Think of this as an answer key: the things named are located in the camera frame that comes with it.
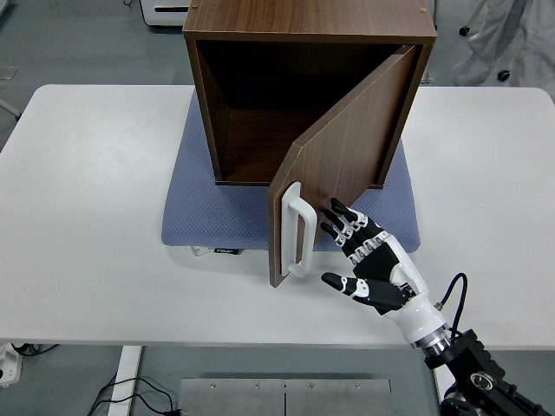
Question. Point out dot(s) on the white chair with caster wheels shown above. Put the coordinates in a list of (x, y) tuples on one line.
[(464, 30)]

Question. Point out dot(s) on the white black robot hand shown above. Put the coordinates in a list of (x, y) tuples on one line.
[(403, 268)]

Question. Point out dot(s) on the brown wooden cabinet body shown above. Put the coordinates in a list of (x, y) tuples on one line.
[(303, 19)]

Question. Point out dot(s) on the white power strip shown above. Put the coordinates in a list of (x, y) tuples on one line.
[(8, 366)]

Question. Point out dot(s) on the clear plastic floor piece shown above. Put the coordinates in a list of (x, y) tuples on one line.
[(8, 73)]

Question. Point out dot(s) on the dark mat label tag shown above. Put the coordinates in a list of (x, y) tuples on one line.
[(227, 251)]

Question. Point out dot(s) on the person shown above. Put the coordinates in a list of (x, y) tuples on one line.
[(520, 43)]

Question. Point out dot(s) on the blue-grey textured mat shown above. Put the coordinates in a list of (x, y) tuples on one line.
[(217, 216)]

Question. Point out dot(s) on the brown wooden cabinet door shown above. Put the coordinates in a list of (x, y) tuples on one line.
[(347, 151)]

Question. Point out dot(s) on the grey metal plate with screws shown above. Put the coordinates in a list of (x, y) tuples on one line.
[(234, 398)]

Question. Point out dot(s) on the white appliance with slot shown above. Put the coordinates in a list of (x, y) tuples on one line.
[(167, 15)]

